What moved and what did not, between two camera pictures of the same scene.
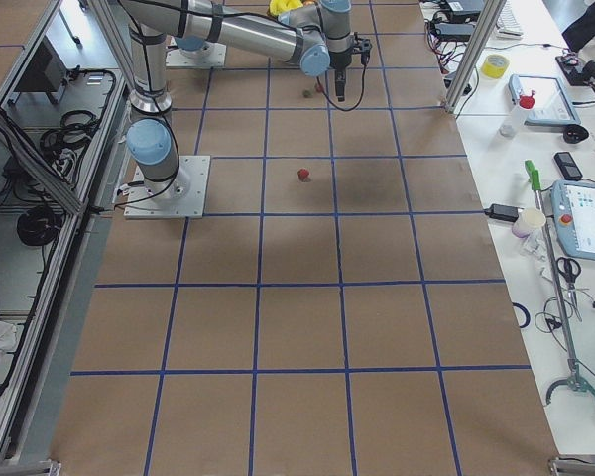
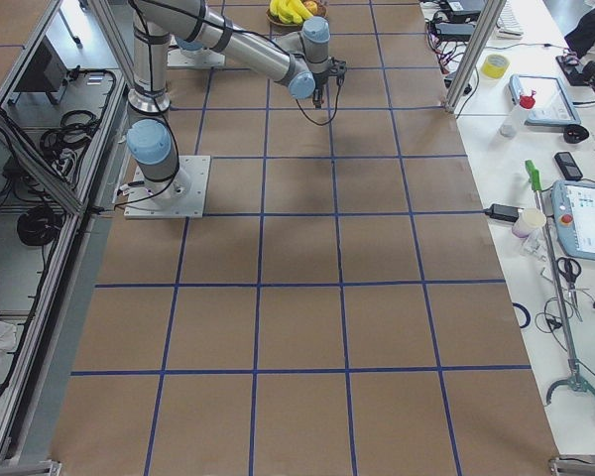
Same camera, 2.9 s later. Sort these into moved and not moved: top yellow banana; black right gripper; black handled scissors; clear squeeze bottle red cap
Moved: black right gripper
Not moved: top yellow banana; clear squeeze bottle red cap; black handled scissors
